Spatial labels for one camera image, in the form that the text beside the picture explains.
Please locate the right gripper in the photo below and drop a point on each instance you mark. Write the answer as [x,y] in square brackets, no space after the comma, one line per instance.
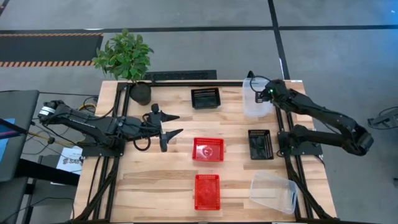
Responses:
[273,93]

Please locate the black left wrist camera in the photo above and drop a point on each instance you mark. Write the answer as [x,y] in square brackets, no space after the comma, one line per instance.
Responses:
[155,109]

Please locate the black slotted plastic basket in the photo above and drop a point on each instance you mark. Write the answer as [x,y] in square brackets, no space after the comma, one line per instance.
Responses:
[205,99]
[260,144]

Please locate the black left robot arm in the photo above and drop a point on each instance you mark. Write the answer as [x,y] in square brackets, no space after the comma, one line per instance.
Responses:
[93,124]

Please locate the clear plastic bin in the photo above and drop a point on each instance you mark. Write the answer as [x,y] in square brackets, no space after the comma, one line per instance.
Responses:
[253,109]
[270,189]

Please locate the white paper sign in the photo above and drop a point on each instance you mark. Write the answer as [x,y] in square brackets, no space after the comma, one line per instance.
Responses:
[71,155]

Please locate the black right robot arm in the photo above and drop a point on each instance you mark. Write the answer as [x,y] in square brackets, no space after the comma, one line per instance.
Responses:
[326,115]

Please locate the green plant in black pot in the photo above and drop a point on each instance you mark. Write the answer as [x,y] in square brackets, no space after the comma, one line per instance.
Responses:
[124,59]

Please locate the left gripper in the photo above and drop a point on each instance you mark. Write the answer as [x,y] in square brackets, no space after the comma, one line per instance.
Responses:
[155,126]

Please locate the red slotted plastic basket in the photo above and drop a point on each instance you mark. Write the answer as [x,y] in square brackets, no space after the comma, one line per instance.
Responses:
[207,193]
[207,150]

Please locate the blue screen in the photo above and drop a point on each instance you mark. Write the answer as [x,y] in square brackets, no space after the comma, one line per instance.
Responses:
[4,140]

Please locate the black hazard stripe floor mat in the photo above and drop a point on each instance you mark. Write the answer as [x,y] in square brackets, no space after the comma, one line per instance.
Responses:
[46,48]

